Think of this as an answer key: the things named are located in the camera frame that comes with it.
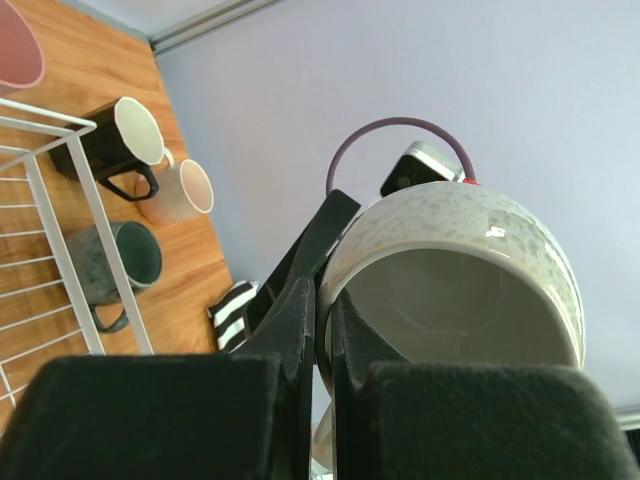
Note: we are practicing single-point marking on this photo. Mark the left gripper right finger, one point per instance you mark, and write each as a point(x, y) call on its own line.
point(394, 419)

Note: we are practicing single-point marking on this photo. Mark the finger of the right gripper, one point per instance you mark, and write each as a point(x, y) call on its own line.
point(306, 256)

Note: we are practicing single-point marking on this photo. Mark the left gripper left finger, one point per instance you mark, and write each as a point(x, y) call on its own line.
point(243, 415)

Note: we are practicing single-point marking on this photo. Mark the white speckled mug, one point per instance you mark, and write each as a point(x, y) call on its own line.
point(458, 274)

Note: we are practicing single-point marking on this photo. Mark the light pink mug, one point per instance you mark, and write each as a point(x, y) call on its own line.
point(184, 192)

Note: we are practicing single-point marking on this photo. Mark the black white striped cloth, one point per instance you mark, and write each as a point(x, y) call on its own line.
point(228, 316)

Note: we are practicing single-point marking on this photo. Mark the black mug white inside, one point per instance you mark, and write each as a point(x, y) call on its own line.
point(127, 139)

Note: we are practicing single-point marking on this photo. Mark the pink tumbler cup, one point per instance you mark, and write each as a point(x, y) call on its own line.
point(22, 59)

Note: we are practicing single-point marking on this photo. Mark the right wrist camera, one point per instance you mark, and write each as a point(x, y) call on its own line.
point(420, 164)

